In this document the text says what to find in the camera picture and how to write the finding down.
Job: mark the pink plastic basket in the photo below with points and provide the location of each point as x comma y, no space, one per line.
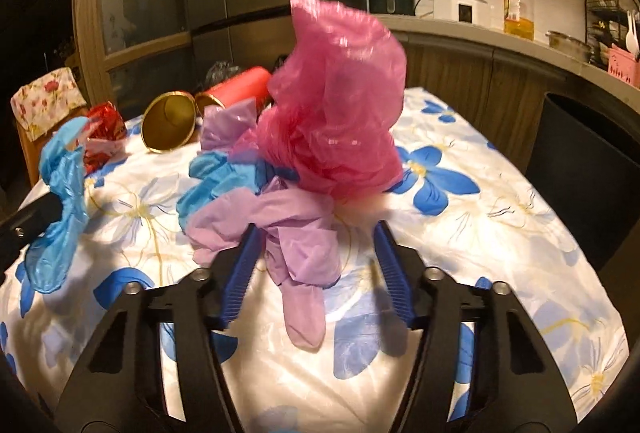
625,68

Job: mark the cooking oil bottle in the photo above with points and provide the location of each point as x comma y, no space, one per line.
518,18

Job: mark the white rice cooker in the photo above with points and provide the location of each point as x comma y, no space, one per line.
457,8

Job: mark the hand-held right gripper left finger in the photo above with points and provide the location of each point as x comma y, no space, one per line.
248,258

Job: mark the blue floral tablecloth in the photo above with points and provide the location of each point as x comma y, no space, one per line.
475,238

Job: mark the black trash bin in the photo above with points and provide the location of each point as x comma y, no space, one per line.
575,163

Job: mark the beige kitchen countertop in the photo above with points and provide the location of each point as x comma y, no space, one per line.
450,27

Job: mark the wooden kitchen cabinets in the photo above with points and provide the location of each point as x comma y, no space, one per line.
460,68

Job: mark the black dish rack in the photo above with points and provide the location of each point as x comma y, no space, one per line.
607,20

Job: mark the wooden glass door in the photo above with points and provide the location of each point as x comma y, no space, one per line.
90,13

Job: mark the red wrapper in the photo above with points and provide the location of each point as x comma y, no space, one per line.
107,125

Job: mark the purple plastic bag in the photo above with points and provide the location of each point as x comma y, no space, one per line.
227,128
300,238

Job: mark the pink plastic bag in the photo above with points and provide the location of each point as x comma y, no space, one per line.
340,113

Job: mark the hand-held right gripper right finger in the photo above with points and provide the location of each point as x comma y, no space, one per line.
389,263

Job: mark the small red cylinder box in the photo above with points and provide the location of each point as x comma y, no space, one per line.
167,123

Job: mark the large red cylinder box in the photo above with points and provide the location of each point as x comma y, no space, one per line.
240,85

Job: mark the blue plastic bag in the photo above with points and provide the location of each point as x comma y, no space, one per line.
60,193
220,173

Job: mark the floral chair cover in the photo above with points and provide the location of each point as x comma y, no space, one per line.
47,98

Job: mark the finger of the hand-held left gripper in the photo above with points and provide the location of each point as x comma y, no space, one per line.
27,225

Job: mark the white spoon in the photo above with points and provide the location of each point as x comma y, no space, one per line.
632,40

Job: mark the steel pot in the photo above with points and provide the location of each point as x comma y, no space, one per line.
570,47

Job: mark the black plastic bag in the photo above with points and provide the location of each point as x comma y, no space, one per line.
220,72

